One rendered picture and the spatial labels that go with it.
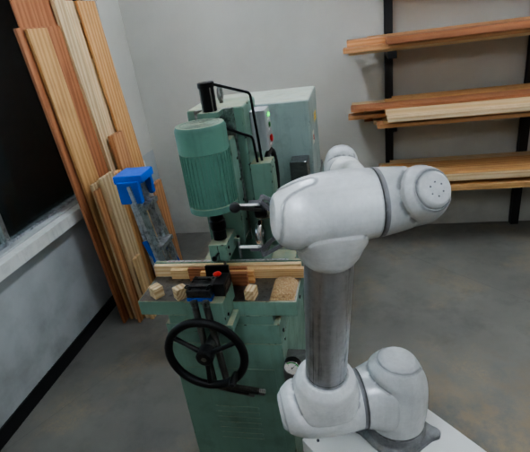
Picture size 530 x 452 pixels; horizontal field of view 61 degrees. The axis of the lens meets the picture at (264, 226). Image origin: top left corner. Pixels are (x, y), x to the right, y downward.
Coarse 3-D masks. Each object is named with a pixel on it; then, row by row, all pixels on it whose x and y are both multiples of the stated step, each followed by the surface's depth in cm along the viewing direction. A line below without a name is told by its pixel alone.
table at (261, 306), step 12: (168, 276) 182; (168, 288) 173; (240, 288) 167; (264, 288) 165; (300, 288) 166; (144, 300) 167; (156, 300) 166; (168, 300) 165; (180, 300) 164; (240, 300) 159; (252, 300) 158; (264, 300) 157; (276, 300) 156; (288, 300) 156; (144, 312) 169; (156, 312) 168; (168, 312) 167; (180, 312) 166; (240, 312) 161; (252, 312) 160; (264, 312) 159; (276, 312) 158; (288, 312) 157; (228, 324) 153
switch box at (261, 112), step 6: (258, 108) 177; (264, 108) 176; (258, 114) 172; (264, 114) 172; (252, 120) 174; (258, 120) 174; (264, 120) 173; (270, 120) 182; (252, 126) 175; (258, 126) 175; (264, 126) 174; (270, 126) 182; (252, 132) 176; (258, 132) 176; (264, 132) 175; (270, 132) 181; (264, 138) 176; (264, 144) 177; (270, 144) 180; (258, 150) 179; (264, 150) 178
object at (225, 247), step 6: (228, 234) 171; (234, 234) 174; (216, 240) 167; (222, 240) 166; (228, 240) 166; (210, 246) 165; (216, 246) 164; (222, 246) 164; (228, 246) 165; (234, 246) 174; (210, 252) 166; (216, 252) 165; (222, 252) 165; (228, 252) 165; (222, 258) 166; (228, 258) 166
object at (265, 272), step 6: (174, 270) 178; (180, 270) 177; (186, 270) 176; (258, 270) 170; (264, 270) 170; (270, 270) 169; (276, 270) 169; (282, 270) 168; (288, 270) 168; (294, 270) 167; (300, 270) 167; (174, 276) 179; (180, 276) 178; (186, 276) 178; (258, 276) 171; (264, 276) 171; (270, 276) 170; (276, 276) 170; (294, 276) 168; (300, 276) 168
